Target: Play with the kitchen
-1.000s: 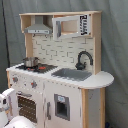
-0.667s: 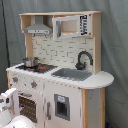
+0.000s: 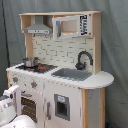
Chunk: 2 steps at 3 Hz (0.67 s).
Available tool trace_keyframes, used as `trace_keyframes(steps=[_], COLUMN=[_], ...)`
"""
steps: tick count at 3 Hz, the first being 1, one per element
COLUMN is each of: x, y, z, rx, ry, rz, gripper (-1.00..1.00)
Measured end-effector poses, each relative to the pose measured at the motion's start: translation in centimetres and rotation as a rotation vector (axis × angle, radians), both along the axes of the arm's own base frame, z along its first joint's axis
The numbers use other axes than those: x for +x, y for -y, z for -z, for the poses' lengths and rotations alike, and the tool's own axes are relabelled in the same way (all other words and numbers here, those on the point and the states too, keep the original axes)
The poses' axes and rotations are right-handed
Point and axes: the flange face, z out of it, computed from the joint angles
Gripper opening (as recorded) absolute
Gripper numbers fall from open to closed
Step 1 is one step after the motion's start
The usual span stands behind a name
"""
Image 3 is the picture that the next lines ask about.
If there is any white oven door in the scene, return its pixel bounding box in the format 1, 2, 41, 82
21, 88, 44, 128

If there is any black toy faucet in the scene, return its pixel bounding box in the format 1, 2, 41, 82
75, 51, 93, 70

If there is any grey dishwasher panel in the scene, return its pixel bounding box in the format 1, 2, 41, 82
54, 94, 70, 120

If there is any grey cabinet door handle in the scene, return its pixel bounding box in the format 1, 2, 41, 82
47, 102, 51, 120

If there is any black toy stovetop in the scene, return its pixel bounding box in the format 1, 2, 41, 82
18, 63, 55, 73

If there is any grey toy sink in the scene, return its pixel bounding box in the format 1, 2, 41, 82
52, 68, 92, 81

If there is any left red stove knob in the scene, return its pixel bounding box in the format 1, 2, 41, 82
12, 77, 18, 83

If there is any grey range hood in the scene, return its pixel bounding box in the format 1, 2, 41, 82
24, 15, 52, 34

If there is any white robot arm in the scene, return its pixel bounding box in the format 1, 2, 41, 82
0, 85, 37, 128

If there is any wooden toy kitchen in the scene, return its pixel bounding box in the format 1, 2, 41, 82
7, 11, 114, 128

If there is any red stove knob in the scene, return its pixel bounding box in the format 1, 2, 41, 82
12, 77, 18, 83
31, 81, 37, 88

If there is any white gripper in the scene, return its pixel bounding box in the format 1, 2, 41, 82
0, 85, 21, 125

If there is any white microwave cabinet door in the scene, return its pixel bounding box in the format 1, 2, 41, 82
52, 14, 91, 40

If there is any right red stove knob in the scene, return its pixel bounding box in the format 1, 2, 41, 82
31, 81, 37, 88

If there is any silver toy pot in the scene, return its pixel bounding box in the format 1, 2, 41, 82
23, 57, 39, 67

